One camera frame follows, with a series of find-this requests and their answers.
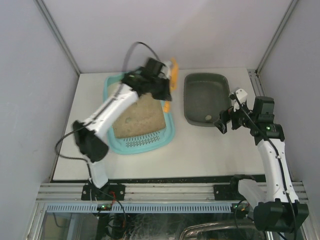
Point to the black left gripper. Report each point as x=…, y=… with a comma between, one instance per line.
x=160, y=88

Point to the orange litter scoop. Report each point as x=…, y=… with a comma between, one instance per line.
x=174, y=71

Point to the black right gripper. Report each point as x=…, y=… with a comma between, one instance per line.
x=227, y=117

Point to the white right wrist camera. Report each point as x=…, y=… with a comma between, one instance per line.
x=238, y=97

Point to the light blue cable duct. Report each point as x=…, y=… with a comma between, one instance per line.
x=137, y=208

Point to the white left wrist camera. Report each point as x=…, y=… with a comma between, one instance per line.
x=166, y=69

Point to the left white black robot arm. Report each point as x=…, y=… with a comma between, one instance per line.
x=89, y=134

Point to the beige cat litter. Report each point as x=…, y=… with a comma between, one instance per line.
x=146, y=115

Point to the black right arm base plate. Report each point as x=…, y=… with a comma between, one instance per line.
x=229, y=191

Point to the dark grey plastic tub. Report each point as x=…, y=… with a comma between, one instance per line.
x=205, y=94

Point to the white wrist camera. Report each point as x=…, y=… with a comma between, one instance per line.
x=238, y=97
x=166, y=69

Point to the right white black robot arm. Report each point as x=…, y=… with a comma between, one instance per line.
x=278, y=209

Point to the light blue litter box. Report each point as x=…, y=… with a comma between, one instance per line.
x=143, y=143

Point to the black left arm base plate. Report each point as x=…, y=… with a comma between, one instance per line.
x=108, y=192

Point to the grey litter clump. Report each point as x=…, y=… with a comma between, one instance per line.
x=208, y=117
x=127, y=120

